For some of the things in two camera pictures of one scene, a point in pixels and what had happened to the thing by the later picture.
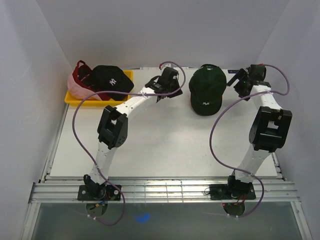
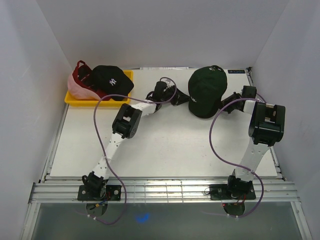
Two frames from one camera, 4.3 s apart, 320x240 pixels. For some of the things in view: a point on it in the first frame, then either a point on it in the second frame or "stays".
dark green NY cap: (207, 85) stays
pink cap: (77, 92) stays
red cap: (82, 75) stays
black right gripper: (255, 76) -> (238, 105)
